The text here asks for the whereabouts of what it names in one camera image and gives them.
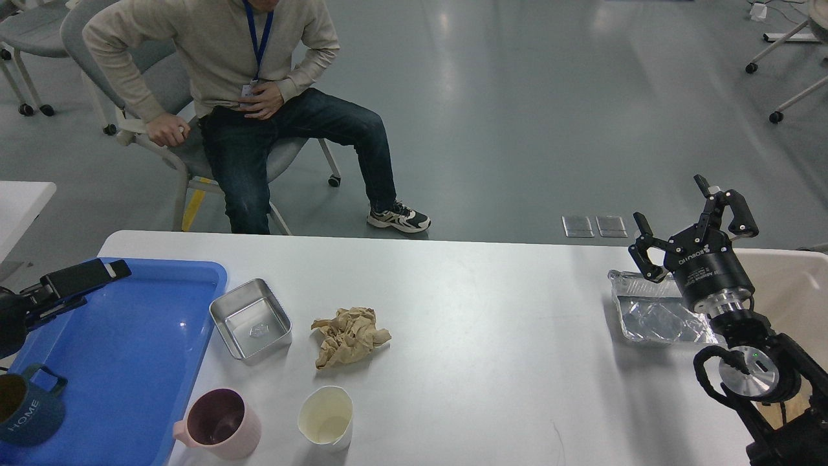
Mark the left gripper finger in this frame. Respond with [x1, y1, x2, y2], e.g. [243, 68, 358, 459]
[39, 259, 132, 299]

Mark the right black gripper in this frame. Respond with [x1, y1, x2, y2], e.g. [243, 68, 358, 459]
[628, 174, 759, 316]

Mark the dark blue home mug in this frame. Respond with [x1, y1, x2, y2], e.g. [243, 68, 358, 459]
[1, 364, 68, 447]

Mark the square metal tin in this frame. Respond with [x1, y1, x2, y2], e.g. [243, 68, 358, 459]
[209, 278, 292, 366]

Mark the pink mug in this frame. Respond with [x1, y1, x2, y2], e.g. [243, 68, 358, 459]
[172, 388, 261, 461]

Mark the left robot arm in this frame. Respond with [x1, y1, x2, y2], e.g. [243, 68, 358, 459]
[1, 258, 132, 358]

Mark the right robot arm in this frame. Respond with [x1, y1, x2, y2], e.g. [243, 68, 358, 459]
[629, 174, 827, 465]

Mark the aluminium foil tray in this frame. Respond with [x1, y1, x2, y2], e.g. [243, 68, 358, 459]
[608, 269, 722, 347]

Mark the blue plastic tray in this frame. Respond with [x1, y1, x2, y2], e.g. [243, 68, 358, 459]
[1, 258, 227, 465]

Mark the right floor outlet plate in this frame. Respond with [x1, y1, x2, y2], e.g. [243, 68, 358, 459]
[595, 216, 629, 238]

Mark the floor outlet plate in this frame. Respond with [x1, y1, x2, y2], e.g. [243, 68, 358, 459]
[595, 216, 629, 238]
[561, 216, 594, 238]

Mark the white side table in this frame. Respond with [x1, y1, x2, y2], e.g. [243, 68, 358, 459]
[1, 181, 57, 261]

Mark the beige plastic bin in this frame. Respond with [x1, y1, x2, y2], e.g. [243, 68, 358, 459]
[731, 249, 828, 428]

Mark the left floor outlet plate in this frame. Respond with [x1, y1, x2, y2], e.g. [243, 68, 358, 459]
[561, 216, 594, 238]

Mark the grey office chair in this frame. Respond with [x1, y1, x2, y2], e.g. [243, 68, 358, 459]
[60, 0, 342, 235]

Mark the white rolling stand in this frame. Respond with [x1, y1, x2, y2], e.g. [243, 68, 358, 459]
[745, 0, 828, 124]

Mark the seated person beige sweater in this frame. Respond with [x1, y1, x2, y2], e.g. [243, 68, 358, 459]
[82, 1, 431, 235]

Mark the crumpled brown paper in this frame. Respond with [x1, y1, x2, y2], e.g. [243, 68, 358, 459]
[310, 307, 391, 370]

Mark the white paper cup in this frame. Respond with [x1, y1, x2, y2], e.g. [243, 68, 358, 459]
[298, 386, 354, 452]

